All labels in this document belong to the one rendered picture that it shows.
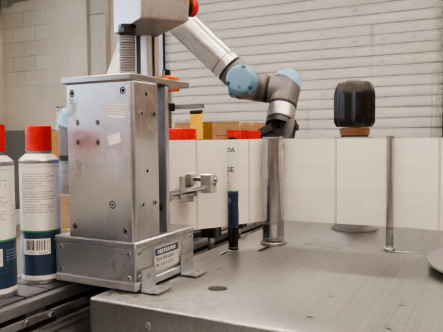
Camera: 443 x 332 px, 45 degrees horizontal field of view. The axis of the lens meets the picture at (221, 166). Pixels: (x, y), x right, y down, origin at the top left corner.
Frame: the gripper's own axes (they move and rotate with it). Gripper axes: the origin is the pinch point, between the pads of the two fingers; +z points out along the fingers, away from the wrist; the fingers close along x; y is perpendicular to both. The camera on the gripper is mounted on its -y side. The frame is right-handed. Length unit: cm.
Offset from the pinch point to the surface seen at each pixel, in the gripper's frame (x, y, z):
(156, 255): -59, 16, 36
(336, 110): -25.0, 25.2, -6.9
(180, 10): -51, 1, -14
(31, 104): 318, -508, -253
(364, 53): 302, -62, -282
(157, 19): -53, -2, -10
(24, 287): -64, 1, 43
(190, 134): -38.5, 2.0, 6.0
